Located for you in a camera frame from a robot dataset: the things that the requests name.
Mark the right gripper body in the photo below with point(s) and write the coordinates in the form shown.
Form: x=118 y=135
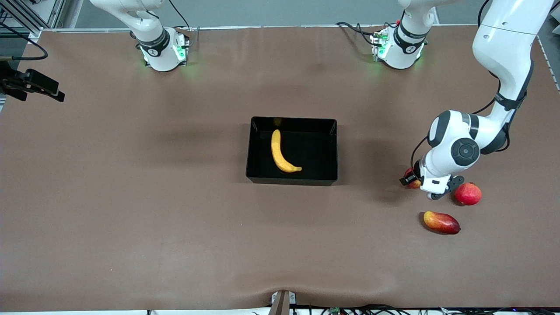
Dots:
x=17 y=83

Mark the red yellow apple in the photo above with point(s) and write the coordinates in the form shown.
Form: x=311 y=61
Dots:
x=414 y=184

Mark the yellow banana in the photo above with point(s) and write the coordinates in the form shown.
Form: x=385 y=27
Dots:
x=276 y=151

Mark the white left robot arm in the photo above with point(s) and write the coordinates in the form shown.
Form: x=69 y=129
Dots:
x=503 y=43

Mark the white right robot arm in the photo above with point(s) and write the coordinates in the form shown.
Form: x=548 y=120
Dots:
x=157 y=48

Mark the black rectangular plastic box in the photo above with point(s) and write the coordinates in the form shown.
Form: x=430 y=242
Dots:
x=315 y=153

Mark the red round apple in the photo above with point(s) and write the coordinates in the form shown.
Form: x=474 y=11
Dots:
x=469 y=195

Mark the red yellow mango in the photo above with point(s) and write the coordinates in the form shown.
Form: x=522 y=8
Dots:
x=442 y=223

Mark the small green circuit board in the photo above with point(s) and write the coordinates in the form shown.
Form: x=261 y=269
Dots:
x=335 y=310

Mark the brown table mat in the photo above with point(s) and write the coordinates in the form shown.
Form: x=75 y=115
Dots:
x=175 y=218

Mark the aluminium frame profile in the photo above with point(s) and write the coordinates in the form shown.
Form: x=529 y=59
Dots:
x=48 y=11

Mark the metal table clamp bracket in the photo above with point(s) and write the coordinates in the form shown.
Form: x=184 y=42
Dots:
x=282 y=304

